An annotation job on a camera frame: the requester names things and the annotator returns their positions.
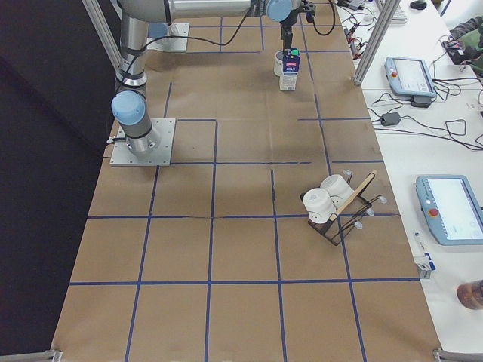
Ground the blue white milk carton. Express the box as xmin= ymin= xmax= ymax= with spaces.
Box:
xmin=279 ymin=48 xmax=300 ymax=91

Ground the white mug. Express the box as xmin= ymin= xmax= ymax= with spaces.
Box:
xmin=273 ymin=51 xmax=284 ymax=77

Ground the teach pendant near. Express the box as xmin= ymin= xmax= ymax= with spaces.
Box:
xmin=416 ymin=174 xmax=482 ymax=246

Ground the black wire cup rack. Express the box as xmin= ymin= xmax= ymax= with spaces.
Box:
xmin=300 ymin=170 xmax=387 ymax=246

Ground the aluminium frame post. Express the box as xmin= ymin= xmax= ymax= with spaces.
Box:
xmin=352 ymin=0 xmax=400 ymax=86

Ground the teach pendant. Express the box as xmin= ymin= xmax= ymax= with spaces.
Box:
xmin=384 ymin=57 xmax=437 ymax=98
xmin=416 ymin=174 xmax=482 ymax=246

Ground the small blue white box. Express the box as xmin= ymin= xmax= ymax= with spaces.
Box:
xmin=414 ymin=232 xmax=436 ymax=280

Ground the black power adapter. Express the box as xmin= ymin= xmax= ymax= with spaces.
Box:
xmin=380 ymin=112 xmax=401 ymax=127

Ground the brown glass jar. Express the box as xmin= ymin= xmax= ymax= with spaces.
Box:
xmin=457 ymin=280 xmax=482 ymax=310

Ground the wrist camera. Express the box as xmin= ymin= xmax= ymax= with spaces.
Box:
xmin=301 ymin=0 xmax=316 ymax=23

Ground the white cup front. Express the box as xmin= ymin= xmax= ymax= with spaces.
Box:
xmin=303 ymin=188 xmax=336 ymax=224

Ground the white cup rear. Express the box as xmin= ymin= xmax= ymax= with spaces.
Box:
xmin=320 ymin=174 xmax=354 ymax=208

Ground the white cup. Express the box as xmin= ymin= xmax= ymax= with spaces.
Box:
xmin=320 ymin=174 xmax=354 ymax=208
xmin=303 ymin=188 xmax=336 ymax=224

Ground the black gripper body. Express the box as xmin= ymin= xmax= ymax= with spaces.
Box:
xmin=280 ymin=14 xmax=298 ymax=32

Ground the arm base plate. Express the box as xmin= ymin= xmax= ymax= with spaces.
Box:
xmin=146 ymin=23 xmax=190 ymax=53
xmin=110 ymin=118 xmax=176 ymax=167

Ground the wooden spatula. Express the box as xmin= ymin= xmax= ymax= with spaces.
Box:
xmin=328 ymin=170 xmax=377 ymax=222

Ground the teach pendant far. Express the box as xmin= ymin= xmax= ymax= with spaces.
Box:
xmin=384 ymin=57 xmax=437 ymax=98

